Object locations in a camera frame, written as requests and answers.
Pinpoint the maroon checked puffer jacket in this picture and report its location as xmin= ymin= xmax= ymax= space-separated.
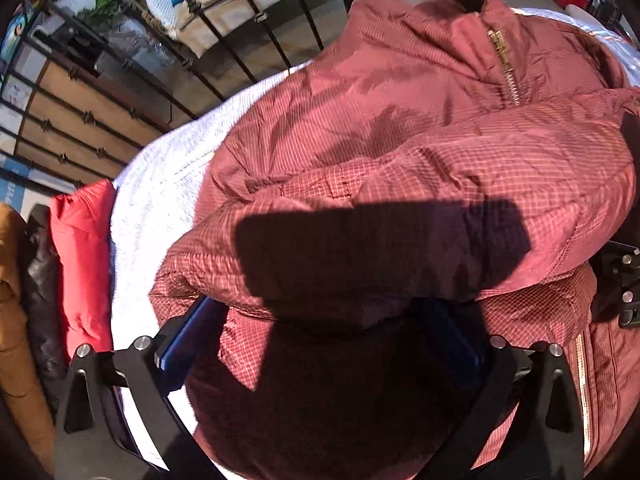
xmin=148 ymin=0 xmax=640 ymax=480

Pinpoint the black leather jacket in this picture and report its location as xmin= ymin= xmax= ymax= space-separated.
xmin=23 ymin=204 xmax=67 ymax=415

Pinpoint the mustard brown jacket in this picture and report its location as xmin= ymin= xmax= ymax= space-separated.
xmin=1 ymin=203 xmax=54 ymax=474

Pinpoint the bright red folded jacket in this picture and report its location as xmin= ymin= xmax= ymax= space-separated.
xmin=50 ymin=180 xmax=116 ymax=356

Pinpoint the blue plaid bed sheet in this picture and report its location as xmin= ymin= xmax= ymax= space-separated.
xmin=108 ymin=5 xmax=640 ymax=470

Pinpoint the wooden slatted board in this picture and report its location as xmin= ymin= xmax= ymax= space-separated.
xmin=1 ymin=61 xmax=162 ymax=183

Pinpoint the black iron bed frame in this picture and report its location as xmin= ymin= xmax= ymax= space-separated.
xmin=1 ymin=0 xmax=354 ymax=194

